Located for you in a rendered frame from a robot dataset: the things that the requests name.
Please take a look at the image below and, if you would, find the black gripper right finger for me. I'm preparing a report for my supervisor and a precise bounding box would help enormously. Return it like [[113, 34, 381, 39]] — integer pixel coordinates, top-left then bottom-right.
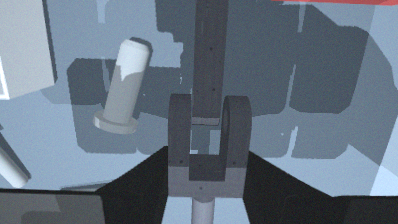
[[242, 150, 398, 224]]

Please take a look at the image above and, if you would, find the red block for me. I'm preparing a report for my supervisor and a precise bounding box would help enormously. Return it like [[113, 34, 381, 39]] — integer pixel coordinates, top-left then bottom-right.
[[271, 0, 398, 6]]

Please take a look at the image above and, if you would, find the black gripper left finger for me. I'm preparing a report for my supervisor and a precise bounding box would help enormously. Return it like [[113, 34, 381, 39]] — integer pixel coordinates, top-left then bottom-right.
[[0, 146, 168, 224]]

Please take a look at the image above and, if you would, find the dark grey flat bar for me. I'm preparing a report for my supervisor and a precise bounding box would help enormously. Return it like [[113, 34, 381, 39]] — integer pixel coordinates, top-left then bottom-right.
[[192, 0, 229, 126]]

